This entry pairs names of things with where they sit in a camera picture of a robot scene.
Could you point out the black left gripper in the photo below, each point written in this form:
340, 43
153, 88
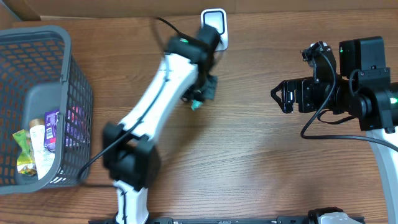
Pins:
207, 88

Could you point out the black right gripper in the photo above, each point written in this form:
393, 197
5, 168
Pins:
303, 86

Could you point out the teal wipes packet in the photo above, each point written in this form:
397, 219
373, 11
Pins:
196, 105

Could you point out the white tube gold cap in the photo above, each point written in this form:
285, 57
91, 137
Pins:
43, 157

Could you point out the green yellow snack pouch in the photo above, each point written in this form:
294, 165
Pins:
25, 161

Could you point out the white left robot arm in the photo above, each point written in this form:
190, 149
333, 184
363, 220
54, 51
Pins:
130, 147

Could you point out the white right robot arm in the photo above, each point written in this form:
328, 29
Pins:
359, 83

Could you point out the white barcode scanner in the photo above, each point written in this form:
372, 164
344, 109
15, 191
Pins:
217, 18

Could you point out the grey plastic basket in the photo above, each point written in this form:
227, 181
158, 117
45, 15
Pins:
39, 75

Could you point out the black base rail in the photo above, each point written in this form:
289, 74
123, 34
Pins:
316, 216

